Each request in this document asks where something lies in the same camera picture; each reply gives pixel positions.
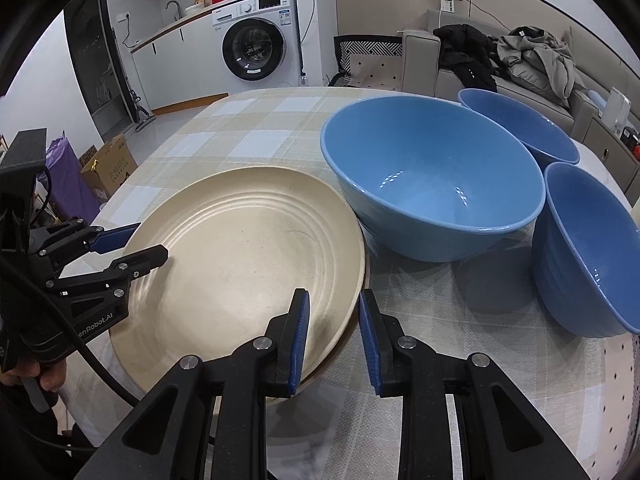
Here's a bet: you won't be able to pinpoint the grey clothes pile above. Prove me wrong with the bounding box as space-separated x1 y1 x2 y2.
495 26 586 106

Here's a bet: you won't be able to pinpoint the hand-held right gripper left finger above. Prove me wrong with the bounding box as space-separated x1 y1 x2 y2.
72 288 311 480

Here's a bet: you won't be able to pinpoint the grey sofa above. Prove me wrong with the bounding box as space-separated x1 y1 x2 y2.
402 10 640 131

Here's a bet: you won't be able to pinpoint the purple bag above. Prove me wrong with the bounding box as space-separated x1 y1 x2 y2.
45 132 101 223

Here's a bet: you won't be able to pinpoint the white lower kitchen cabinets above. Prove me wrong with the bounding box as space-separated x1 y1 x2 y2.
131 10 228 113

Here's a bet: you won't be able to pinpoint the black jacket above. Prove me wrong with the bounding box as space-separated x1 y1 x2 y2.
433 24 498 93

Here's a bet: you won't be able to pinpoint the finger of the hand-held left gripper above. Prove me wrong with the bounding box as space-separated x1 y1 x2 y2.
46 244 169 306
30 218 142 268

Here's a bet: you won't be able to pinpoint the stick vacuum cleaner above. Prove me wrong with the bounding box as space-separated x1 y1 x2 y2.
112 27 158 133

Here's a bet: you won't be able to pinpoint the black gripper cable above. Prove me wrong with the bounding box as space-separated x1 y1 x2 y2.
0 255 143 456

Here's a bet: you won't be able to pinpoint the dark glass cabinet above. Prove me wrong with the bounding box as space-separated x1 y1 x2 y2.
64 0 146 146

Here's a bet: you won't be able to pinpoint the white washing machine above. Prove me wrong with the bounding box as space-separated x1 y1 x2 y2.
211 0 303 83

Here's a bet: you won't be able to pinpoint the person's left hand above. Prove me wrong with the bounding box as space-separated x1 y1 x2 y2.
0 356 69 394

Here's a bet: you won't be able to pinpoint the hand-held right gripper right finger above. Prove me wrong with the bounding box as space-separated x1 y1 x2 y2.
359 288 593 480

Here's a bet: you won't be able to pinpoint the cardboard box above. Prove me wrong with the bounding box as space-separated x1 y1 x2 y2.
80 134 138 203

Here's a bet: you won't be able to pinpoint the blue bowl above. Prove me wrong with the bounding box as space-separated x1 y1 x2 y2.
320 96 546 262
458 88 581 166
531 162 640 338

